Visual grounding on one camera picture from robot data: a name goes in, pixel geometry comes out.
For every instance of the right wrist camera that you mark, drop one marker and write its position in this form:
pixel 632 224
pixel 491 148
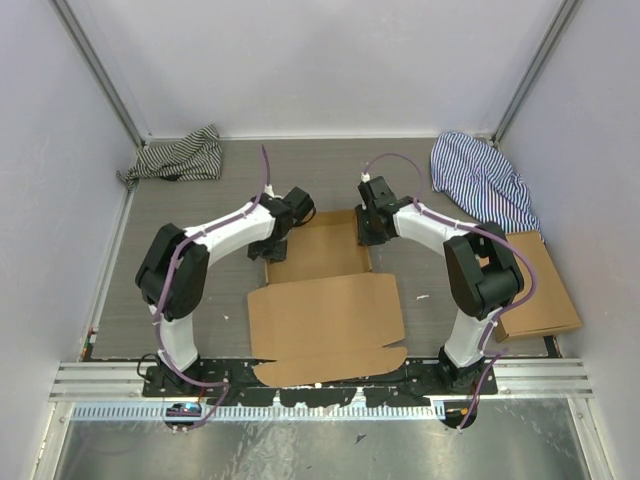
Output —
pixel 375 193

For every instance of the folded brown cardboard box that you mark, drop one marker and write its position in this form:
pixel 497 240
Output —
pixel 550 310

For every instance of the aluminium front rail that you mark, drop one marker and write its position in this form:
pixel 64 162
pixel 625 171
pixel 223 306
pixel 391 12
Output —
pixel 515 377

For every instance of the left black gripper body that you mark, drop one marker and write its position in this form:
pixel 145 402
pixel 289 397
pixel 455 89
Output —
pixel 274 248

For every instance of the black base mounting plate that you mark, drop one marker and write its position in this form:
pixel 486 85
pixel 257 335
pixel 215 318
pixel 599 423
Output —
pixel 409 385

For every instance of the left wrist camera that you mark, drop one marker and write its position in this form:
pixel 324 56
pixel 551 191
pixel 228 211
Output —
pixel 303 206

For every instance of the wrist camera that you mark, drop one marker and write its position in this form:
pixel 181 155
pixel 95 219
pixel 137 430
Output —
pixel 303 206
pixel 375 193

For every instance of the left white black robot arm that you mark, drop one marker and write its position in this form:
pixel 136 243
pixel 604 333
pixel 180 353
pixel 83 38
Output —
pixel 174 272

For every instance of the aluminium corner post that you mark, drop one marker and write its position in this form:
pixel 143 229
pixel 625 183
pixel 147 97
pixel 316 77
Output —
pixel 82 42
pixel 543 53

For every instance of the brown cardboard box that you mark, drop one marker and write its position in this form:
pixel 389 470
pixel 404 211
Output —
pixel 324 315
pixel 550 310

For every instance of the blue white striped cloth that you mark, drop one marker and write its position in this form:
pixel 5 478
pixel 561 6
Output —
pixel 482 182

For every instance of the right aluminium corner post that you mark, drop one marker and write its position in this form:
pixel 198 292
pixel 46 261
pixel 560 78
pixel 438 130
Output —
pixel 543 53

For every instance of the black white striped cloth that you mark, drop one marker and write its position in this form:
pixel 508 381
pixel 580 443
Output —
pixel 195 157

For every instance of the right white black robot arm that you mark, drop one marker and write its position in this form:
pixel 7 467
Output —
pixel 483 274

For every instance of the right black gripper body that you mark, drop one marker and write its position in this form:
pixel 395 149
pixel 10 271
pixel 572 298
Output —
pixel 368 231

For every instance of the left aluminium corner post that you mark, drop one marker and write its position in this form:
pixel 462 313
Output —
pixel 82 42

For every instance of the white slotted cable duct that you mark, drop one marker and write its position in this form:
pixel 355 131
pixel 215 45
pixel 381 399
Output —
pixel 190 412

